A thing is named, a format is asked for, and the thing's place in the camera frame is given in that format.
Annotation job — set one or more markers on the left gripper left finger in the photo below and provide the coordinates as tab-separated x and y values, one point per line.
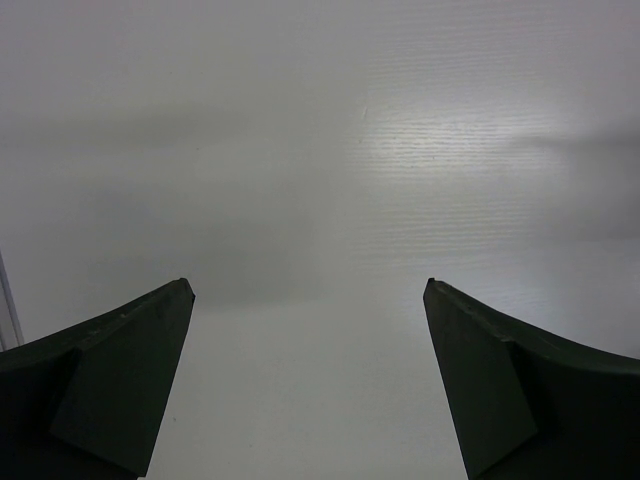
88	401

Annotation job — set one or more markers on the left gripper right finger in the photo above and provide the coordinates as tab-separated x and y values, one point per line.
529	404

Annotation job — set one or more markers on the aluminium frame rail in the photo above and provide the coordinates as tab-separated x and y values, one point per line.
10	328

